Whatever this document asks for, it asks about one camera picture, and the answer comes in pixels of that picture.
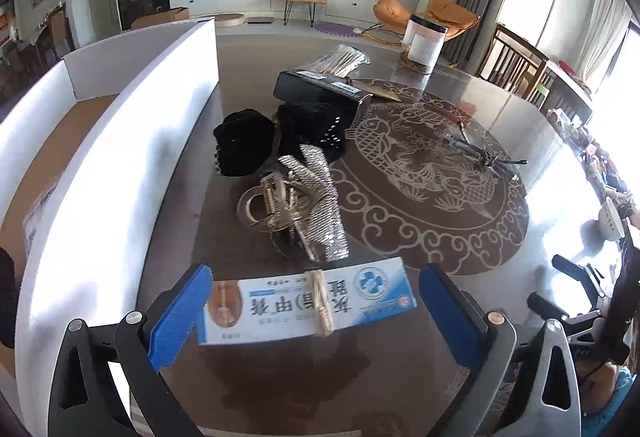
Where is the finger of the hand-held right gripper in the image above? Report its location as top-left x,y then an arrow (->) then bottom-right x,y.
527,293 -> 573,324
551,254 -> 608,298

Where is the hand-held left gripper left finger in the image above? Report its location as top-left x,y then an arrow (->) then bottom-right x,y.
47,263 -> 216,437

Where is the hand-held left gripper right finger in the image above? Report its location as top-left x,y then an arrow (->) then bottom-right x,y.
419,263 -> 583,437

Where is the blue white ointment box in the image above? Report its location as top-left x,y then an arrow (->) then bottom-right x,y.
196,257 -> 418,346

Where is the black cloth bundle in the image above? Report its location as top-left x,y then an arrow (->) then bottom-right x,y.
213,107 -> 276,178

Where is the large white cardboard box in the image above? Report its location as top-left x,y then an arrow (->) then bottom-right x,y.
0,17 -> 221,437

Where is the silver cream tube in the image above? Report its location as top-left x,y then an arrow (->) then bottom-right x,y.
350,77 -> 403,103

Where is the clear pack of sticks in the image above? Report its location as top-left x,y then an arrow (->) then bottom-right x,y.
305,44 -> 371,78

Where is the clear hair claw clip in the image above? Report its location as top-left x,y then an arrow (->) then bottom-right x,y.
236,172 -> 326,263

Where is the thin dark metal accessory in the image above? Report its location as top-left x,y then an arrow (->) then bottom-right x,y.
444,122 -> 529,181

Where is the silver sequin cloth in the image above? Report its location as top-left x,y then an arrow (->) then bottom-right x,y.
277,143 -> 351,263

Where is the dark wooden slatted chair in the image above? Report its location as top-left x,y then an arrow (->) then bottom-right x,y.
480,24 -> 551,98

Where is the black rhinestone cloth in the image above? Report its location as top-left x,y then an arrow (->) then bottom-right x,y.
274,101 -> 357,163

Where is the white sheer curtain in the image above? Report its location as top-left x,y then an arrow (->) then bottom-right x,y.
582,0 -> 633,93

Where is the long black box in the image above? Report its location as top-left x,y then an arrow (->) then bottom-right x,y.
273,70 -> 368,105

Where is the clear jar with black lid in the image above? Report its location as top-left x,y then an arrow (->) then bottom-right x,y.
397,16 -> 448,75

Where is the orange lounge chair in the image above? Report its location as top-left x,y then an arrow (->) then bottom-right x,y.
360,0 -> 481,50

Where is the brown cardboard box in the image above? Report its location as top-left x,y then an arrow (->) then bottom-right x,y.
131,7 -> 191,30

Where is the purple floor mat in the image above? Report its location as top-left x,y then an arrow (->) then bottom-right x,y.
314,22 -> 358,38

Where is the wooden dining chair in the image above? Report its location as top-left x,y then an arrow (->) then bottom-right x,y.
47,10 -> 76,54

